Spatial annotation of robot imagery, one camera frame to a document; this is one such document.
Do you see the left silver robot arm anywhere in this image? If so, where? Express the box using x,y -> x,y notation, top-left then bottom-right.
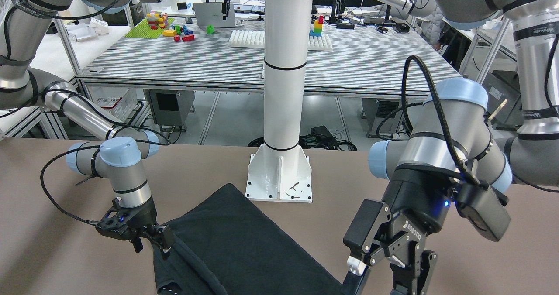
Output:
341,0 -> 558,295

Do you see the white peg tray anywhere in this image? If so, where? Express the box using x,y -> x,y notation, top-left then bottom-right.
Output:
228,29 -> 334,51

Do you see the stacked coloured block tower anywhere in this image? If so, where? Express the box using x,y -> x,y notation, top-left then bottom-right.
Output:
309,15 -> 324,37

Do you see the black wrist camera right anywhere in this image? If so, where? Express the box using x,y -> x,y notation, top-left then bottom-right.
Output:
95,211 -> 132,240

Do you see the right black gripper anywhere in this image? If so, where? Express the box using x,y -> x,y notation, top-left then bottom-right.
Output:
116,197 -> 175,261

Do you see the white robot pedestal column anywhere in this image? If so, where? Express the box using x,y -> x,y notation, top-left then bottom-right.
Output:
245,0 -> 313,203

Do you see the green building block baseplate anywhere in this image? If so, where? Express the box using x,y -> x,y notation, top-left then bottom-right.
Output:
124,18 -> 175,39

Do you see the black printed t-shirt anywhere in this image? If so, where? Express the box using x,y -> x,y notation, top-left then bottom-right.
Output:
153,183 -> 341,295

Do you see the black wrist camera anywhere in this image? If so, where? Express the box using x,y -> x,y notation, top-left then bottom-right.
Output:
95,211 -> 132,240
454,182 -> 511,242

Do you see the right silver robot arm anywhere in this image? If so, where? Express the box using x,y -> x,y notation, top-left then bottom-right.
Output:
1,0 -> 174,258

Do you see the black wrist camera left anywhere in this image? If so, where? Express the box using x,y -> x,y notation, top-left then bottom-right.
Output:
454,182 -> 511,242

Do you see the striped background work table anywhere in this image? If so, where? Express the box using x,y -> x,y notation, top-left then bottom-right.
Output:
79,24 -> 459,99

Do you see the white plastic basket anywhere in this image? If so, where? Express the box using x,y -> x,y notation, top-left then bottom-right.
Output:
89,86 -> 138,121

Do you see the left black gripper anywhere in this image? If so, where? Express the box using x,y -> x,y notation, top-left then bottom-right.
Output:
341,164 -> 459,295

